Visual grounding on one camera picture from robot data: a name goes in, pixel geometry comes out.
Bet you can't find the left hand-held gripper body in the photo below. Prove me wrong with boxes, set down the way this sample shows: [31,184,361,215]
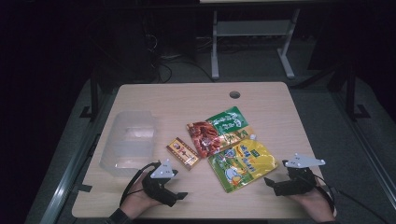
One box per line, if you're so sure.
[142,159,177,208]

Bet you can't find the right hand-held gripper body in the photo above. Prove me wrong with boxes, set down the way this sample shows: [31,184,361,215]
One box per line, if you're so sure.
[274,152,327,197]

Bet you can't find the yellow spout pouch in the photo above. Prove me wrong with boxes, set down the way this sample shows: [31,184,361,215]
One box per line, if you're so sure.
[207,133,279,194]

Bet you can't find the clear plastic container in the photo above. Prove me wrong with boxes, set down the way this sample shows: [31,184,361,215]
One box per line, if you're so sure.
[99,110,158,178]

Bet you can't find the green and red snack packet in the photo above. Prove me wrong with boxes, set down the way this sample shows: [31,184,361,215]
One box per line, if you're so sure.
[186,105,257,159]

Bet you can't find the person's right hand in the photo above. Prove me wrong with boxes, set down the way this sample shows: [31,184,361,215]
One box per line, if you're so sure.
[291,185,338,224]

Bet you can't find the person's left hand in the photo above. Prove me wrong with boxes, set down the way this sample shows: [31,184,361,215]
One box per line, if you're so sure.
[120,172,163,220]

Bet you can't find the grey tape strip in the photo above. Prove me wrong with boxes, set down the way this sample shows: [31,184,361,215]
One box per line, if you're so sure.
[73,184,93,193]

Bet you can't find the black metal stand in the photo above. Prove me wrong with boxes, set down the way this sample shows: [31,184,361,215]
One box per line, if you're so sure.
[344,62,372,120]
[78,66,101,122]

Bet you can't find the right hand-held gripper cable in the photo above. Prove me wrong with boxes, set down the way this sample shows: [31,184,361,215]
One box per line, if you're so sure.
[312,174,336,216]

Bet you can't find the thin black floor cable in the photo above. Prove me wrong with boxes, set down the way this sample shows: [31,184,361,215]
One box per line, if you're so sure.
[337,189,390,224]

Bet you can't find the aluminium rail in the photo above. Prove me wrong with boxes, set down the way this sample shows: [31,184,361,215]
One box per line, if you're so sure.
[332,92,396,200]
[38,133,101,224]

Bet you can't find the black floor cables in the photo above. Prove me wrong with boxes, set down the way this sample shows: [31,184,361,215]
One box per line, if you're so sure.
[146,34,216,84]

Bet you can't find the white metal desk frame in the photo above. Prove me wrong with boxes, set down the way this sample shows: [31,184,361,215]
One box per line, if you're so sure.
[199,0,312,80]

